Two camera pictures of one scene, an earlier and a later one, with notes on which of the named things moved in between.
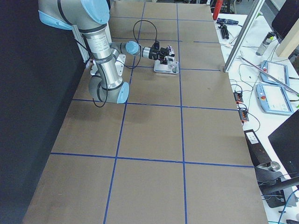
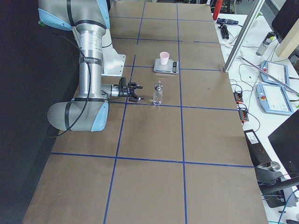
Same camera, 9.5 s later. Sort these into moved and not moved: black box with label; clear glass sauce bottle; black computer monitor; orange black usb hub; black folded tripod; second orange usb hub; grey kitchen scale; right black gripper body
Moved: right black gripper body; clear glass sauce bottle
Not moved: grey kitchen scale; orange black usb hub; black computer monitor; second orange usb hub; black folded tripod; black box with label
